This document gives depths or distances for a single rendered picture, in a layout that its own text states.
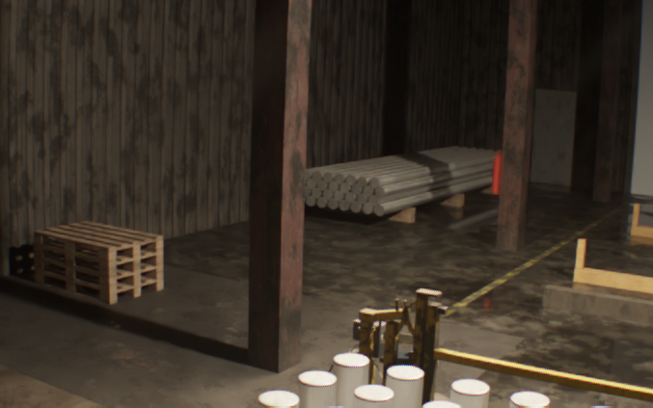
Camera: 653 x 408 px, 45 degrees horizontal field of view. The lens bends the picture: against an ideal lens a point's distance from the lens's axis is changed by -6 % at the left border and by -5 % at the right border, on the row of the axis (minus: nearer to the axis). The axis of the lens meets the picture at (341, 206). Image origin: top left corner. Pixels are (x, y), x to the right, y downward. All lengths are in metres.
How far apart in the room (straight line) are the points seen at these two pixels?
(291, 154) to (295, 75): 0.59
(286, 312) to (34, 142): 4.26
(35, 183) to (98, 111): 1.27
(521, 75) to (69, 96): 5.78
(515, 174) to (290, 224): 5.48
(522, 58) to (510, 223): 2.23
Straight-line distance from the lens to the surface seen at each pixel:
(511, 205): 11.40
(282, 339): 6.54
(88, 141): 10.22
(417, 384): 3.70
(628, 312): 8.71
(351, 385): 3.82
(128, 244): 8.51
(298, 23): 6.28
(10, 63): 9.42
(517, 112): 11.28
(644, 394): 4.42
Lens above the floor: 2.38
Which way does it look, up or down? 10 degrees down
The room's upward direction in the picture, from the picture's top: 2 degrees clockwise
